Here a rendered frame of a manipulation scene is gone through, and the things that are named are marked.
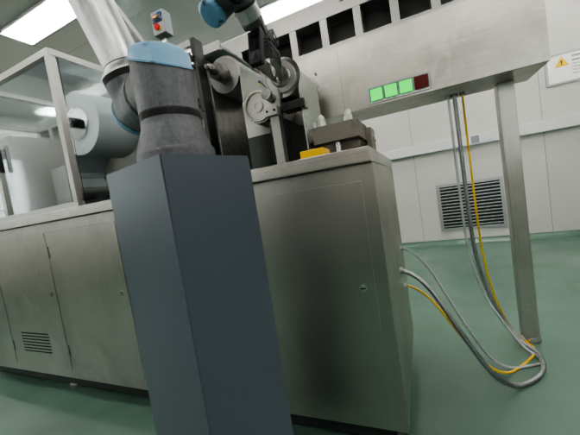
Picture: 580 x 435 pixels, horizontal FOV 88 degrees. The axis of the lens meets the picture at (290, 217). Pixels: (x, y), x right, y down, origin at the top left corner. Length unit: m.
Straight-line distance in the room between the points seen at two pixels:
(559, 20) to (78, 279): 4.29
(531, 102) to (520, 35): 2.43
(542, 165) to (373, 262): 3.18
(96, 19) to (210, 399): 0.77
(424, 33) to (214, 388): 1.42
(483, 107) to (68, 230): 3.66
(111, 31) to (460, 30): 1.21
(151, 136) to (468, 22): 1.27
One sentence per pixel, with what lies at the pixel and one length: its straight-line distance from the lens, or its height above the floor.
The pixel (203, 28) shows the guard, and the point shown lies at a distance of 1.89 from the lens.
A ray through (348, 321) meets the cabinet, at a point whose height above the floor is 0.42.
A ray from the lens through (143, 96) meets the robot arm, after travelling 0.65.
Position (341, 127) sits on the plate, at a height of 1.01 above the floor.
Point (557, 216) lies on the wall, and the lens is 3.97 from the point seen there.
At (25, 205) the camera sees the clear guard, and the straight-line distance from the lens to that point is 2.02.
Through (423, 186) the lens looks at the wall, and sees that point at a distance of 3.74.
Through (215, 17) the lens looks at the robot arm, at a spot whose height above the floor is 1.31.
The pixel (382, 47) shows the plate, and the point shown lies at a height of 1.37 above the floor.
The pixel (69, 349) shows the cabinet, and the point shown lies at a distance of 1.88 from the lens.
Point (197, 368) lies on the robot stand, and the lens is 0.57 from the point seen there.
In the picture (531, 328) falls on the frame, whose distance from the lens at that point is 1.77.
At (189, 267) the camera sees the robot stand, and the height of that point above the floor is 0.71.
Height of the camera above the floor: 0.80
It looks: 4 degrees down
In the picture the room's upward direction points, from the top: 9 degrees counter-clockwise
